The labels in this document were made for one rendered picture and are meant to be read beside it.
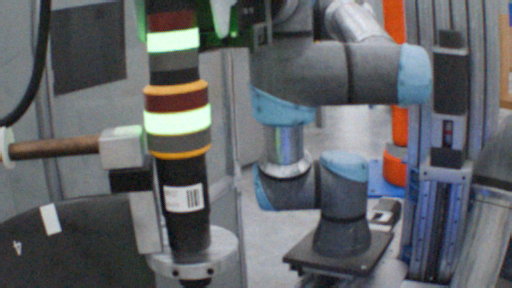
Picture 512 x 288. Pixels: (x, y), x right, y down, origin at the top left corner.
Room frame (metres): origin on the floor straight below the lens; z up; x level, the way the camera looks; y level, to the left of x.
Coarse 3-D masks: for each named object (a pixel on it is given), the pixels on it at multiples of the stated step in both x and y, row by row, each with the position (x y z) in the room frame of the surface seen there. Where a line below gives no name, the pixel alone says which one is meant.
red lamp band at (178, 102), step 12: (144, 96) 0.32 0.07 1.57; (156, 96) 0.31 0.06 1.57; (168, 96) 0.31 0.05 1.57; (180, 96) 0.31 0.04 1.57; (192, 96) 0.31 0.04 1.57; (204, 96) 0.32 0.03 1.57; (144, 108) 0.32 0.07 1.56; (156, 108) 0.31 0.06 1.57; (168, 108) 0.31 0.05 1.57; (180, 108) 0.31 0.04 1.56; (192, 108) 0.31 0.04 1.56
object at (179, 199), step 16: (160, 160) 0.32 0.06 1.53; (176, 160) 0.31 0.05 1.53; (192, 160) 0.32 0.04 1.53; (160, 176) 0.32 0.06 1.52; (176, 176) 0.31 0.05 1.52; (192, 176) 0.32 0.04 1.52; (160, 192) 0.32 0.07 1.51; (176, 192) 0.31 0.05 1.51; (192, 192) 0.32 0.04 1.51; (208, 192) 0.33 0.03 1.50; (176, 208) 0.31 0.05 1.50; (192, 208) 0.31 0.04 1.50; (208, 208) 0.33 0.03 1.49; (176, 224) 0.32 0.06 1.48; (192, 224) 0.32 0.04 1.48; (208, 224) 0.33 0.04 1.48; (176, 240) 0.32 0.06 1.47; (192, 240) 0.32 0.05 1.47; (208, 240) 0.32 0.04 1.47
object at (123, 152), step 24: (120, 144) 0.31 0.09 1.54; (120, 168) 0.31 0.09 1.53; (144, 168) 0.31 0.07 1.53; (120, 192) 0.31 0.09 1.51; (144, 192) 0.31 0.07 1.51; (144, 216) 0.31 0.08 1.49; (144, 240) 0.31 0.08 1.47; (216, 240) 0.33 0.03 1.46; (168, 264) 0.30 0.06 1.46; (192, 264) 0.30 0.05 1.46; (216, 264) 0.30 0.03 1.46
